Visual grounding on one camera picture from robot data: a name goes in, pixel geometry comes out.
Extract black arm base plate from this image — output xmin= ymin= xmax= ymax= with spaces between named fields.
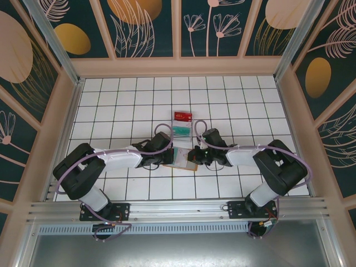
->
xmin=227 ymin=200 xmax=279 ymax=221
xmin=79 ymin=202 xmax=131 ymax=222

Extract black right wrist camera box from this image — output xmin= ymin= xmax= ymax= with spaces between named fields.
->
xmin=200 ymin=127 xmax=224 ymax=149

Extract dark wall panel flower outlines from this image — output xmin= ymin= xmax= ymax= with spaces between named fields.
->
xmin=177 ymin=0 xmax=256 ymax=60
xmin=0 ymin=86 xmax=42 ymax=204

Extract purple cable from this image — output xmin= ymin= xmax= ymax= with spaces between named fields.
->
xmin=55 ymin=123 xmax=175 ymax=243
xmin=194 ymin=120 xmax=310 ymax=240

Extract clear acrylic card stand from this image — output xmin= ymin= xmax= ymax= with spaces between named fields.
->
xmin=170 ymin=110 xmax=195 ymax=149

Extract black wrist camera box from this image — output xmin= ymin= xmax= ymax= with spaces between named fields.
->
xmin=200 ymin=127 xmax=224 ymax=149
xmin=151 ymin=131 xmax=172 ymax=153

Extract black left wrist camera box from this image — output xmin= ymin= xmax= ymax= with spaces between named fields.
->
xmin=151 ymin=131 xmax=172 ymax=153

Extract dark wall panel gold lines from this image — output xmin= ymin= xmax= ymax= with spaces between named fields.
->
xmin=244 ymin=0 xmax=306 ymax=58
xmin=0 ymin=0 xmax=61 ymax=126

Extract teal VIP card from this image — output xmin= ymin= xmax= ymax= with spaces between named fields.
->
xmin=172 ymin=126 xmax=193 ymax=137

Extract aluminium frame post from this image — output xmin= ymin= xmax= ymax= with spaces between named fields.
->
xmin=22 ymin=0 xmax=85 ymax=85
xmin=274 ymin=0 xmax=333 ymax=82
xmin=15 ymin=222 xmax=39 ymax=267
xmin=317 ymin=219 xmax=343 ymax=267

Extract dark wall panel golden oval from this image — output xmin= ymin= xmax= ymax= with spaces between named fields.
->
xmin=36 ymin=0 xmax=116 ymax=60
xmin=289 ymin=0 xmax=356 ymax=122

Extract aluminium front rail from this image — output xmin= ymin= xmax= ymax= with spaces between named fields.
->
xmin=26 ymin=196 xmax=332 ymax=224

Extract dark wall panel leaf outlines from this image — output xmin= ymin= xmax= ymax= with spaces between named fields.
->
xmin=96 ymin=0 xmax=179 ymax=60
xmin=314 ymin=101 xmax=356 ymax=201

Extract dark red VIP card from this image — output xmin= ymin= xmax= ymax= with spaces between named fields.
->
xmin=173 ymin=111 xmax=195 ymax=123

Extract grey slotted cable duct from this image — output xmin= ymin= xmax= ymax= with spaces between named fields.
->
xmin=37 ymin=223 xmax=251 ymax=235

